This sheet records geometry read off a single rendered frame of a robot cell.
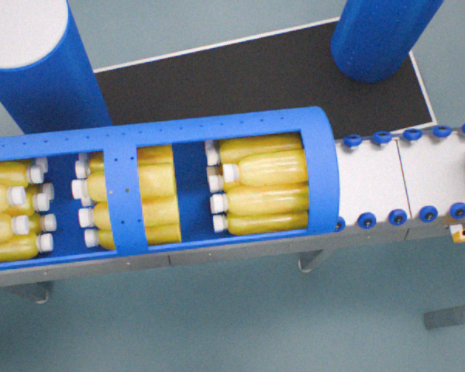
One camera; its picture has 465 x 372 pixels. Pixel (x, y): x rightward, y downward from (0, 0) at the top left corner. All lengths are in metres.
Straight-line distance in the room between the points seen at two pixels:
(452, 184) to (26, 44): 1.09
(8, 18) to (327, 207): 0.89
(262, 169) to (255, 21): 1.55
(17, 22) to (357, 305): 1.57
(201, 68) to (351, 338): 1.15
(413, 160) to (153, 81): 1.19
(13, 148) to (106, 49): 1.46
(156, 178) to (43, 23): 0.54
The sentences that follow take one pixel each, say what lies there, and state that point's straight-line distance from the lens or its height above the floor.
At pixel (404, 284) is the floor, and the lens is 2.66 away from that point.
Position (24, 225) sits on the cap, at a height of 1.13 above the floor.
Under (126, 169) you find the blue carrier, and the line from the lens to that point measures 1.36.
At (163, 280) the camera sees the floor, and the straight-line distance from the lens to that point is 2.56.
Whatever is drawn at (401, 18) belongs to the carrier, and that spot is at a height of 0.65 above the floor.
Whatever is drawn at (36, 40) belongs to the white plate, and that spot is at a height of 1.04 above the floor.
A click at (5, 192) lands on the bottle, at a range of 1.46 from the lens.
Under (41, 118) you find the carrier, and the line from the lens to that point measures 2.01.
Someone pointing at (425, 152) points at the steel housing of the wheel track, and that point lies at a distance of 1.78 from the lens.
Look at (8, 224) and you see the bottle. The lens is 1.49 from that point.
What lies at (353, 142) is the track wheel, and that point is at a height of 0.98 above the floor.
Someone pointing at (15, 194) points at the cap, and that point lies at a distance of 1.45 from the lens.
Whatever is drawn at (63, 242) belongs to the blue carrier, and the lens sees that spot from 1.61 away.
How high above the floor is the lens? 2.54
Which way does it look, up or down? 75 degrees down
